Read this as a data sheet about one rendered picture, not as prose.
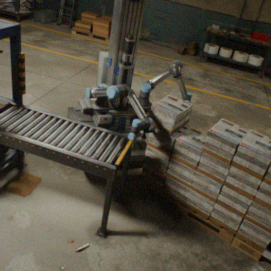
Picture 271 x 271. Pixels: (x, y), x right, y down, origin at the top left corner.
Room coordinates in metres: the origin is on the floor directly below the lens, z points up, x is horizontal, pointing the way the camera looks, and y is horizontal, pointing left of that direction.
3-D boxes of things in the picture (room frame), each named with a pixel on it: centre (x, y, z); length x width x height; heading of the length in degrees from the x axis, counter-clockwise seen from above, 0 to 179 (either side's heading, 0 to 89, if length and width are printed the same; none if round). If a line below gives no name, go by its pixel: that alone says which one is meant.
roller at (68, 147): (2.27, 0.55, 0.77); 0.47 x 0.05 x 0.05; 170
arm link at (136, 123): (2.39, 0.02, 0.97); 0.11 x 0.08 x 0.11; 136
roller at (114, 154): (2.20, 0.16, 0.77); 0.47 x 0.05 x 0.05; 170
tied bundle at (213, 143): (2.49, -0.83, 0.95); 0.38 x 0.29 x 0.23; 150
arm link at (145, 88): (3.21, 0.01, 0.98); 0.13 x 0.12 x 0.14; 171
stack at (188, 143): (2.55, -0.71, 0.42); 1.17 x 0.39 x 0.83; 60
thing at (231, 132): (2.47, -0.82, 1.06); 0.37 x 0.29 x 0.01; 150
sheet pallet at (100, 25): (8.99, 1.79, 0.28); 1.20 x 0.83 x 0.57; 80
